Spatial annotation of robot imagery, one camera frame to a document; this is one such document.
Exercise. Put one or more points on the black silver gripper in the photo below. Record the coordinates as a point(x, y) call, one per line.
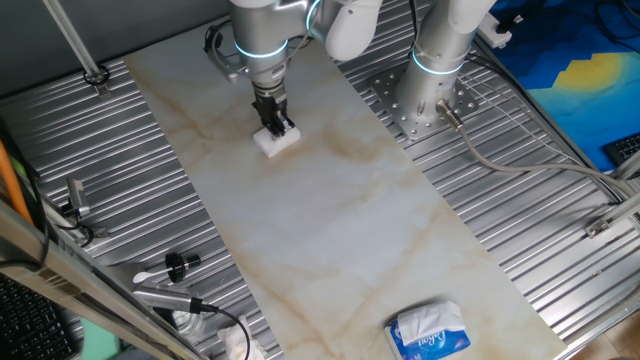
point(271, 102)

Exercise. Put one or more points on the white sponge block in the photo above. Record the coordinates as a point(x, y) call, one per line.
point(275, 145)

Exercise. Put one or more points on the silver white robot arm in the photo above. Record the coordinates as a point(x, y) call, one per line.
point(432, 80)

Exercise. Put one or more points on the marble pattern slab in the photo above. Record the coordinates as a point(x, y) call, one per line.
point(325, 225)

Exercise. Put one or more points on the black knob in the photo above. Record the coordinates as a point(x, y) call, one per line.
point(176, 266)

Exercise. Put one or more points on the white plastic spoon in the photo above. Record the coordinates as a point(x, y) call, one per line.
point(141, 276)

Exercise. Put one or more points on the crumpled white tissue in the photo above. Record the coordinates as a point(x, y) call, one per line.
point(237, 345)

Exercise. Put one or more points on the aluminium pole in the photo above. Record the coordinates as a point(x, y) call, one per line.
point(75, 42)

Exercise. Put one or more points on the blue tissue pack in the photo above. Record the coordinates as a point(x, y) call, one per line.
point(430, 335)

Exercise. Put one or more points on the orange tube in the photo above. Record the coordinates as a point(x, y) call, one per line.
point(12, 185)

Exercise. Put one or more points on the blue yellow mat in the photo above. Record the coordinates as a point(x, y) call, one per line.
point(575, 90)

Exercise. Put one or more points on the black keyboard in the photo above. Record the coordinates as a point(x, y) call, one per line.
point(625, 147)
point(30, 325)

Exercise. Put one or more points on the aluminium profile bar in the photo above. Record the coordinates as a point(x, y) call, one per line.
point(625, 210)

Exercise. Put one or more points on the wrist camera on grey bracket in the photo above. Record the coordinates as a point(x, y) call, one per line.
point(222, 60)

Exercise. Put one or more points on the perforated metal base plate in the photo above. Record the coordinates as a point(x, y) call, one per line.
point(415, 125)

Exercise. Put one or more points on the silver ribbed camera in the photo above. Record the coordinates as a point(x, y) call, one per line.
point(162, 298)

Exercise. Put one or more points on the small metal bracket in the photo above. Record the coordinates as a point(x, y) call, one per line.
point(101, 233)

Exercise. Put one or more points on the metal clamp bracket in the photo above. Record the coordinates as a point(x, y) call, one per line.
point(77, 195)

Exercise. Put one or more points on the aluminium frame beam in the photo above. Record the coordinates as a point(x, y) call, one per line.
point(75, 285)

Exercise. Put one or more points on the metal corner bracket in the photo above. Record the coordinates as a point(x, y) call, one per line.
point(596, 228)

